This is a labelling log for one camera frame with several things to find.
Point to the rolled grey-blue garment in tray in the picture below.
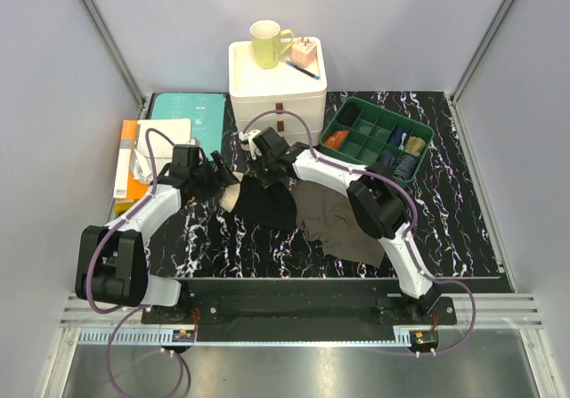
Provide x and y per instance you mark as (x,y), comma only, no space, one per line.
(388,159)

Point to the black underwear with cream waistband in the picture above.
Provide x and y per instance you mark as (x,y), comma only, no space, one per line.
(272,207)

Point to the pink power adapter cube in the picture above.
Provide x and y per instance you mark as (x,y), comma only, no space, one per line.
(303,52)

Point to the rolled orange garment in tray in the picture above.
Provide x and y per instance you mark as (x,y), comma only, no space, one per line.
(336,139)

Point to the blue pen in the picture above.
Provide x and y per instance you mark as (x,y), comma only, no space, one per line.
(304,71)

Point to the green divided organizer tray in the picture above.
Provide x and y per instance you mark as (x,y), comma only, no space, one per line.
(369,134)

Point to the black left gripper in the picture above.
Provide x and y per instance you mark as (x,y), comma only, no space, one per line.
(220,179)

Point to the white three-drawer storage unit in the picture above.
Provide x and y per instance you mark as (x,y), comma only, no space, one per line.
(283,98)

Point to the yellow-green mug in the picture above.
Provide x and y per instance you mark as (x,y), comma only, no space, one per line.
(269,42)

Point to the rolled striped garment in tray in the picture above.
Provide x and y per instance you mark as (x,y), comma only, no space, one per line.
(405,167)

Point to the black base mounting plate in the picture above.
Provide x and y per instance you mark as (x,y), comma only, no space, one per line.
(217,301)

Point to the teal plastic board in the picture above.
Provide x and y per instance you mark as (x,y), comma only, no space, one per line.
(204,110)

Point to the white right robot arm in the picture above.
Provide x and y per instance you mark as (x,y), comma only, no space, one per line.
(378,203)

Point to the orange book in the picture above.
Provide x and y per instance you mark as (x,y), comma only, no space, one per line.
(126,187)

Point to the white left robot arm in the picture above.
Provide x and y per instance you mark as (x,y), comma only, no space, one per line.
(112,270)

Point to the rolled khaki garment in tray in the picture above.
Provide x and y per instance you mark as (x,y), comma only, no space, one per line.
(415,146)

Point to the grey underwear with cream waistband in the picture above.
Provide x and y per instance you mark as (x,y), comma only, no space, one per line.
(325,215)

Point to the rolled navy garment in tray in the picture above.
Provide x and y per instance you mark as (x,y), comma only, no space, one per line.
(398,137)

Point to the rolled black garment in tray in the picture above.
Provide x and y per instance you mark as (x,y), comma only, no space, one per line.
(348,114)

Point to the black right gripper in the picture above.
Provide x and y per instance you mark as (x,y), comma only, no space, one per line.
(266,182)

